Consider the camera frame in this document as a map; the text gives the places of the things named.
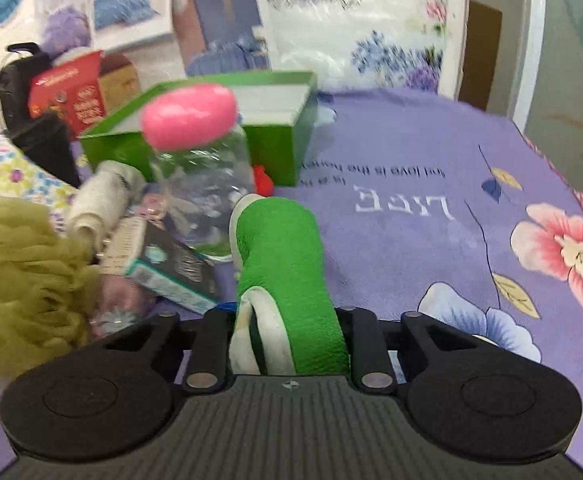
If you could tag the dark blue bedding poster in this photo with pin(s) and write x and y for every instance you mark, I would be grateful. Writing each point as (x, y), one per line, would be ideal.
(221, 20)

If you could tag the white rolled cloth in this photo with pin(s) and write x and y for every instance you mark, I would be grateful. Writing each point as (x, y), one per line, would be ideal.
(96, 200)

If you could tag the beige pearl scrunchie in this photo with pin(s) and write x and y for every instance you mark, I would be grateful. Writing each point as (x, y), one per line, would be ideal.
(151, 207)

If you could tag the green white plush sock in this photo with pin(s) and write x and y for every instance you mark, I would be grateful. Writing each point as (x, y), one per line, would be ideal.
(281, 260)

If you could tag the black lidded cup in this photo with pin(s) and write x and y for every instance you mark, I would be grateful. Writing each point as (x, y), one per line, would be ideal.
(46, 145)

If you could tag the white door frame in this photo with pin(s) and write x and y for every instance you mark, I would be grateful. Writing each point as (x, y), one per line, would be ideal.
(531, 35)

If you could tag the white floral cloth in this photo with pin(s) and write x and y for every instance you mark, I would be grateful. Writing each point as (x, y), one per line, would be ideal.
(1, 175)

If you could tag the small red object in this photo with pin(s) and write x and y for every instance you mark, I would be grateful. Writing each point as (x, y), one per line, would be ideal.
(262, 180)

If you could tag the red snack box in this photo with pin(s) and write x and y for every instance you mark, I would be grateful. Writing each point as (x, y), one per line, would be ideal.
(71, 95)

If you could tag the floral clear plastic bag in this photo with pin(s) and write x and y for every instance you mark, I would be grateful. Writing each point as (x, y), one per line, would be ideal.
(346, 20)

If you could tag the glass bottle pink lid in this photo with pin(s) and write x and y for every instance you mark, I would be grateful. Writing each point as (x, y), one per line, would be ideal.
(191, 115)

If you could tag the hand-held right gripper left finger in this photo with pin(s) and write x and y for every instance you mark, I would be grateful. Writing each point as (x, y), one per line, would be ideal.
(211, 350)

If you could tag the green cardboard box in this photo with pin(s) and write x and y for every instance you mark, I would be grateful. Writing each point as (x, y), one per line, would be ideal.
(271, 145)

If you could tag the small teal carton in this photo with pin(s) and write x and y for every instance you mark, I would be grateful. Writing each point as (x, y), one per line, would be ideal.
(176, 270)

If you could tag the purple bedding poster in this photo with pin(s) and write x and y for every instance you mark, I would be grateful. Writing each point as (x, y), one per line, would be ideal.
(66, 25)

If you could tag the purple floral blanket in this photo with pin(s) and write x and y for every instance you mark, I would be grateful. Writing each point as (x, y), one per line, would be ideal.
(396, 260)

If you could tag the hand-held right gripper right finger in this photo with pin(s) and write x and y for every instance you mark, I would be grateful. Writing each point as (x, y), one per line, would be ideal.
(369, 355)

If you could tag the black speaker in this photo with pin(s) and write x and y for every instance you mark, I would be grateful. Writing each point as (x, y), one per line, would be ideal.
(16, 80)

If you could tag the tall brown cardboard panel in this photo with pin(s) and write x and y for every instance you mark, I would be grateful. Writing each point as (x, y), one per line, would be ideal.
(481, 55)

